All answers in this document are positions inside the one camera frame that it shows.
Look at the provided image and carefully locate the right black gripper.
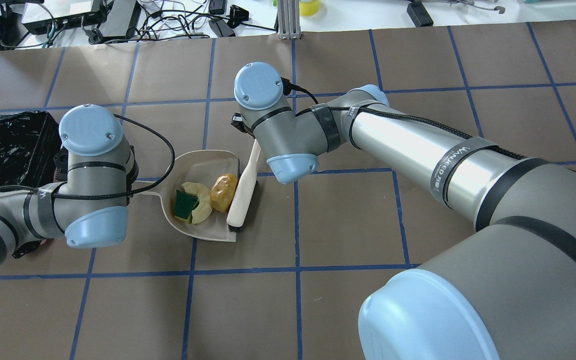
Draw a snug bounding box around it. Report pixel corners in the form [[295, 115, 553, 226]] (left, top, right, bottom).
[[231, 112, 255, 137]]

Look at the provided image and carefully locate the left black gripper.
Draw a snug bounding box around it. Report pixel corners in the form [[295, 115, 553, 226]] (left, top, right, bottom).
[[12, 148, 68, 259]]

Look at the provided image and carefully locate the beige dustpan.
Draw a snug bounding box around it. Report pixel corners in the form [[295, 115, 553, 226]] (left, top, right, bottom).
[[142, 149, 240, 243]]

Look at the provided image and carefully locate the orange-brown bread roll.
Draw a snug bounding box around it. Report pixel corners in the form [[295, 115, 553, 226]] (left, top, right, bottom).
[[209, 173, 239, 214]]

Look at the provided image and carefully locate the beige hand brush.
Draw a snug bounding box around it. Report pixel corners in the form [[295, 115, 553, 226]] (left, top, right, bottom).
[[226, 139, 261, 232]]

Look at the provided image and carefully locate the yellow green sponge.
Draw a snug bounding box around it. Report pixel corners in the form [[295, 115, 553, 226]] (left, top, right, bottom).
[[173, 189, 200, 223]]

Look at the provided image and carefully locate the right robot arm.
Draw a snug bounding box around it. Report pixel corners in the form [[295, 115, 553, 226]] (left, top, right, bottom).
[[232, 62, 576, 360]]

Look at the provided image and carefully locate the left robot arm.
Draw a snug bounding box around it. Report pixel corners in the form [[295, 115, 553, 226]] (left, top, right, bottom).
[[0, 104, 138, 266]]

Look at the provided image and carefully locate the bin with black bag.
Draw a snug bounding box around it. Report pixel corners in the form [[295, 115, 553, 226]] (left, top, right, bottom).
[[0, 111, 62, 187]]

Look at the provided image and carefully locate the yellow tape roll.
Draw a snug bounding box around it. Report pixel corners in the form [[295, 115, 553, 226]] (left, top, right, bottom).
[[298, 0, 322, 17]]

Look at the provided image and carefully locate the aluminium frame post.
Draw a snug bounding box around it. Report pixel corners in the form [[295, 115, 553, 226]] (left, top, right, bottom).
[[276, 0, 302, 40]]

